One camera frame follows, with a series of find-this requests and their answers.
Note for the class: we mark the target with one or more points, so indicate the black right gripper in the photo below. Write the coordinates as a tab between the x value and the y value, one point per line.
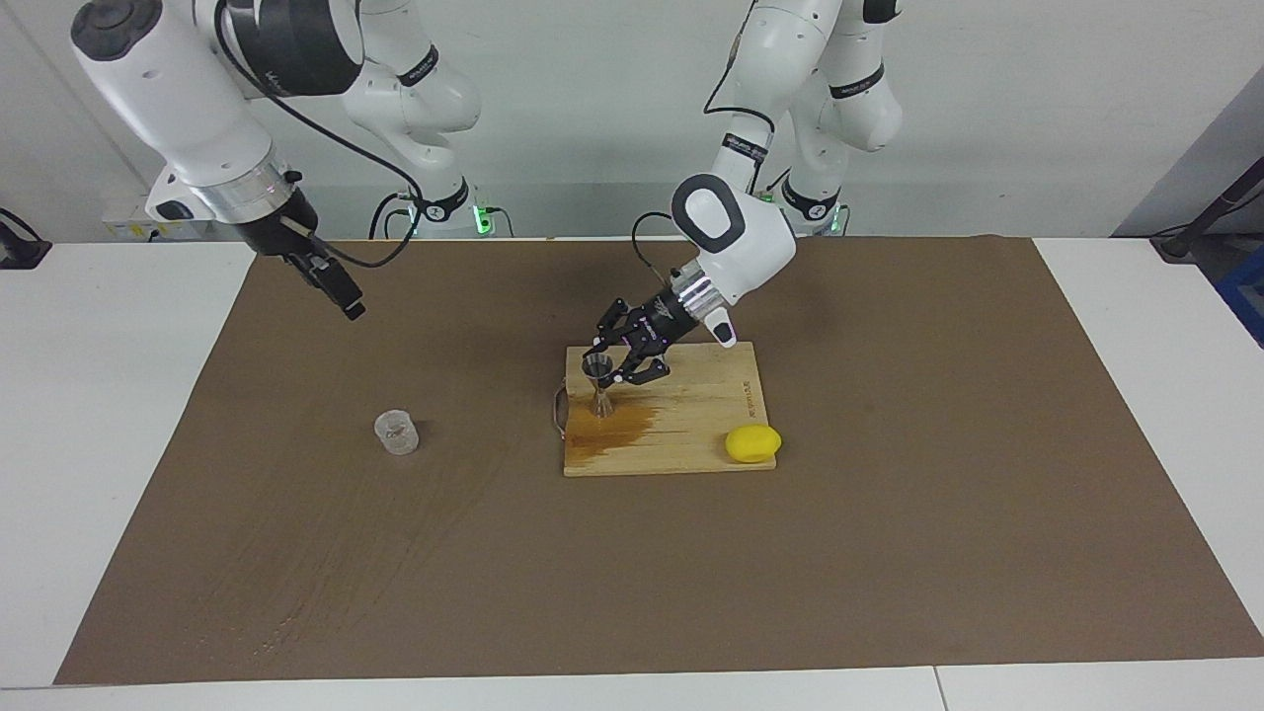
281	227

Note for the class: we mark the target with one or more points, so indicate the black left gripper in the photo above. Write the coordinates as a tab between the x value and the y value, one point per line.
660	314

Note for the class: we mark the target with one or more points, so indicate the steel jigger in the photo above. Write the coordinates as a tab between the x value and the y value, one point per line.
600	405

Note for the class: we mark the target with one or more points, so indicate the clear plastic cup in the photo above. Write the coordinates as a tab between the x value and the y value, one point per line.
396	434

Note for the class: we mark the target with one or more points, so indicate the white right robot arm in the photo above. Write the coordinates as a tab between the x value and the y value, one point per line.
188	99

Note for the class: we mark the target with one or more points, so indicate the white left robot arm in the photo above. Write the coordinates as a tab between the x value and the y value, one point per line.
750	247

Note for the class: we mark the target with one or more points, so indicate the wooden cutting board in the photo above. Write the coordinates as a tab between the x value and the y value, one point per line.
691	415

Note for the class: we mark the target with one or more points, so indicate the yellow lemon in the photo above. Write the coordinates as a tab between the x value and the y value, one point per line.
752	444

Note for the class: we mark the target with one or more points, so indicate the brown table mat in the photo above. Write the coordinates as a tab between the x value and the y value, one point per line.
395	573

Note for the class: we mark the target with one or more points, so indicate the black stand pole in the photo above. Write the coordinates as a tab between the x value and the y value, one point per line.
1175	243

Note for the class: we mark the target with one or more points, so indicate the grey partition panel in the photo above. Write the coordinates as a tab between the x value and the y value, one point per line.
1215	148

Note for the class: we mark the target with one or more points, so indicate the blue box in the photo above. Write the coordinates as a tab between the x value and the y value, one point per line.
1246	301

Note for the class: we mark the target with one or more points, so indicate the white wall socket box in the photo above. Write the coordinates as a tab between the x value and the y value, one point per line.
123	214

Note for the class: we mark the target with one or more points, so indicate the black clamp mount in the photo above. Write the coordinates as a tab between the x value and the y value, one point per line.
18	252

